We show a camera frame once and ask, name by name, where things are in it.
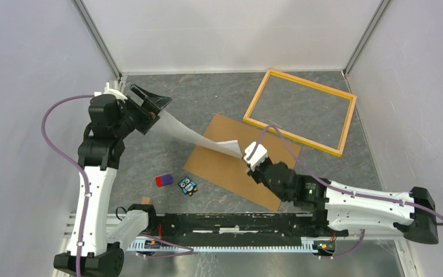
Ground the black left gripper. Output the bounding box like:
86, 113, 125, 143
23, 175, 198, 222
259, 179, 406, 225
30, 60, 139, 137
113, 84, 172, 138

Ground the building and sky photo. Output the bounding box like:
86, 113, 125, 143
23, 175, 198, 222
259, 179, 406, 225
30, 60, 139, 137
152, 110, 242, 158

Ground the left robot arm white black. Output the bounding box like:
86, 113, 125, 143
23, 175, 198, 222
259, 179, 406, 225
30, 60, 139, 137
53, 85, 171, 276

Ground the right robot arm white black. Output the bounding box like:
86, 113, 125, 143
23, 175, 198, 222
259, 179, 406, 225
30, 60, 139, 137
247, 158, 439, 245

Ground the red purple block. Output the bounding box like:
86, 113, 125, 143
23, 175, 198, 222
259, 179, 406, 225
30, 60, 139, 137
155, 174, 174, 188

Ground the brown cardboard backing board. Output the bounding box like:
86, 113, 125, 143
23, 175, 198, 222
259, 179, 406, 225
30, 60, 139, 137
183, 114, 281, 212

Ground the blue owl figure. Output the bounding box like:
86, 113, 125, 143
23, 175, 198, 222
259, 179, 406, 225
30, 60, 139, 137
178, 177, 198, 196

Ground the small wooden block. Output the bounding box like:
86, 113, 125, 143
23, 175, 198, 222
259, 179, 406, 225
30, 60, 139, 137
141, 197, 153, 205

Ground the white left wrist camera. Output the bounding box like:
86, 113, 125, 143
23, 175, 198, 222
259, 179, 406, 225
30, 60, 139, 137
93, 81, 128, 101

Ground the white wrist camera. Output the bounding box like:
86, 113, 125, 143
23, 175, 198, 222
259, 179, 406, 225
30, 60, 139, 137
243, 141, 268, 171
93, 81, 128, 101

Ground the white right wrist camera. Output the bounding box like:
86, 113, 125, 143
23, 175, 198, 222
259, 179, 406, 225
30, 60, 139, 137
243, 141, 268, 171

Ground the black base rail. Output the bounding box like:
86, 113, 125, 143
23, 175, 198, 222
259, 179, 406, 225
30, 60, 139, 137
144, 212, 349, 247

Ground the yellow wooden picture frame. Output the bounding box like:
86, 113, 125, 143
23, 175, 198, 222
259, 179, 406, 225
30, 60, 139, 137
243, 69, 357, 156

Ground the aluminium corner post left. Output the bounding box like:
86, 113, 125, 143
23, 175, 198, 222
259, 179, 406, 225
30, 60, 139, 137
72, 0, 122, 80

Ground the aluminium corner post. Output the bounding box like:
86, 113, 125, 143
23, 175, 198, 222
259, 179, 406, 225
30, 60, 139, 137
342, 0, 392, 78
72, 0, 122, 80

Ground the aluminium frame rail front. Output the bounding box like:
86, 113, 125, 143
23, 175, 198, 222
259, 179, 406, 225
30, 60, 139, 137
51, 213, 423, 277

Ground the aluminium corner post right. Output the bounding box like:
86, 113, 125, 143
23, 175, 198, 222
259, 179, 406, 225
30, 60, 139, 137
342, 0, 392, 78

